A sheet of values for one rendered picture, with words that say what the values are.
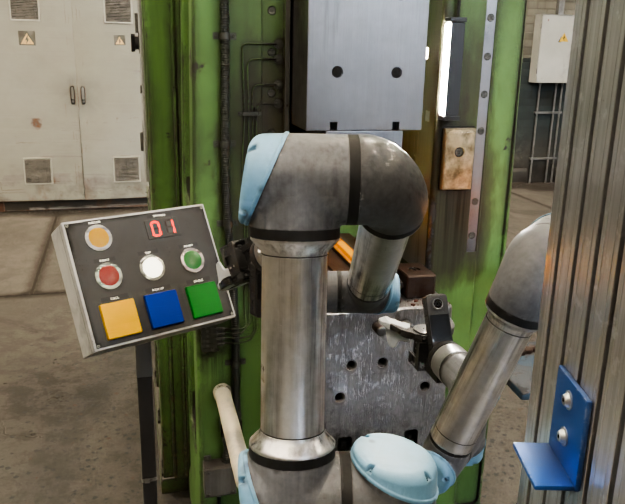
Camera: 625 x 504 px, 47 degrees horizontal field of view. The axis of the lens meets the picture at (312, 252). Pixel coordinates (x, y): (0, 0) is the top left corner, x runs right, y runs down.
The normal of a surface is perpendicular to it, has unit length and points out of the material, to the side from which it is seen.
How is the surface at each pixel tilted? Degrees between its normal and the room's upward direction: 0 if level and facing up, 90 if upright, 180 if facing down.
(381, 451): 8
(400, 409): 90
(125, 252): 60
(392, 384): 90
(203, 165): 90
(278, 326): 82
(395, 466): 8
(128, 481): 0
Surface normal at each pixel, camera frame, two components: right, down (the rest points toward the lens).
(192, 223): 0.55, -0.28
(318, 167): 0.04, -0.13
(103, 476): 0.02, -0.96
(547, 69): 0.25, 0.28
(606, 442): -1.00, -0.02
